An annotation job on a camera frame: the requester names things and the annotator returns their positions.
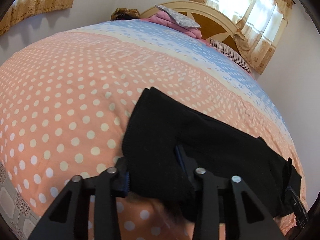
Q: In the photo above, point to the black pants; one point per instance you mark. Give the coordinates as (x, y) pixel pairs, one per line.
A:
(212, 140)

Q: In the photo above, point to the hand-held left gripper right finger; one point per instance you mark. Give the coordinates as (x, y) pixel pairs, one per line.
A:
(180, 156)

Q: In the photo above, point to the brown patterned bag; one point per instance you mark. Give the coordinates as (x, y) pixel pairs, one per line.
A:
(125, 12)

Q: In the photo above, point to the grey floral pillow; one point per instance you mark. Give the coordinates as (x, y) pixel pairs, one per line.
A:
(180, 18)

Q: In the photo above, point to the pink folded blanket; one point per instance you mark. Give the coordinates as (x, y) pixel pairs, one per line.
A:
(162, 17)

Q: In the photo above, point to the striped pillow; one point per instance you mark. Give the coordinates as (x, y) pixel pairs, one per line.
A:
(230, 52)

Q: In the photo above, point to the cream wooden headboard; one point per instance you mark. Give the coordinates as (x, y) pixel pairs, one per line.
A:
(220, 30)

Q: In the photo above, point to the polka dot quilt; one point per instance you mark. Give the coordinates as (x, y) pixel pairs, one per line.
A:
(62, 92)

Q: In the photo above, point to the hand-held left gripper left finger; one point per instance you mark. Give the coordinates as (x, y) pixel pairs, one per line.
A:
(126, 182)

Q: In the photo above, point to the beige floral window curtain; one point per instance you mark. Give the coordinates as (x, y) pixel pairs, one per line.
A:
(262, 17)

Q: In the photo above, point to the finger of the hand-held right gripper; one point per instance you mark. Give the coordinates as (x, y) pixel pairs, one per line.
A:
(292, 195)

